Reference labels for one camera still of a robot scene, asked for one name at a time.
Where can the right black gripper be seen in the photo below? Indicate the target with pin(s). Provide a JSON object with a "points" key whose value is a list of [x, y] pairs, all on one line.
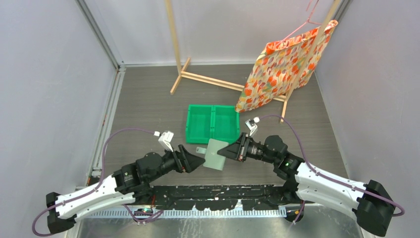
{"points": [[238, 149]]}

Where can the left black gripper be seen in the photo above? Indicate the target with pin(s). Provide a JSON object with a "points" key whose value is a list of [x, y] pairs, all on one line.
{"points": [[190, 162]]}

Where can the sage green card holder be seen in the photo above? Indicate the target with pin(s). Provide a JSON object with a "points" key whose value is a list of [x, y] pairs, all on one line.
{"points": [[212, 159]]}

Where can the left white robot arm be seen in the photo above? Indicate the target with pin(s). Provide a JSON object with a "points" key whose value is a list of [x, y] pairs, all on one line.
{"points": [[128, 185]]}

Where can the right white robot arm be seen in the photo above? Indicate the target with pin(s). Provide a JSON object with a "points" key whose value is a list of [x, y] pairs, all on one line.
{"points": [[304, 182]]}

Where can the green plastic double bin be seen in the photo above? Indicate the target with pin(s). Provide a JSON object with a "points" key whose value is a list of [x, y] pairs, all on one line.
{"points": [[205, 122]]}

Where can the wooden clothes rack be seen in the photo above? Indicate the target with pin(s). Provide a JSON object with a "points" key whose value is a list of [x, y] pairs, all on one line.
{"points": [[182, 69]]}

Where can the floral orange fabric bag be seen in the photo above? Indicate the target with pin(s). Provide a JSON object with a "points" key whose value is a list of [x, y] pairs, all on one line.
{"points": [[283, 65]]}

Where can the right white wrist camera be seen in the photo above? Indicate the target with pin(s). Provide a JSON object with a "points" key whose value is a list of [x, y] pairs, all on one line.
{"points": [[252, 125]]}

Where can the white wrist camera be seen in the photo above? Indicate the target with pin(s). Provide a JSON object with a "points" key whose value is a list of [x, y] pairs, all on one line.
{"points": [[165, 139], [252, 125]]}

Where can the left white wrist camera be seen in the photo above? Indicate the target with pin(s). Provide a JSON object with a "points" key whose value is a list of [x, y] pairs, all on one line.
{"points": [[165, 139]]}

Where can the aluminium rail with slots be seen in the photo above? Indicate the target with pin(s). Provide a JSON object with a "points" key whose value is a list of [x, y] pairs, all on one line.
{"points": [[237, 212]]}

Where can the aluminium corner frame post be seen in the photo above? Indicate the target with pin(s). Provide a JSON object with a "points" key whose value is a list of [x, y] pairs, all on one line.
{"points": [[86, 11]]}

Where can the pink wire hanger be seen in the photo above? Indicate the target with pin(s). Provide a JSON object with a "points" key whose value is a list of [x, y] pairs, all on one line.
{"points": [[308, 19]]}

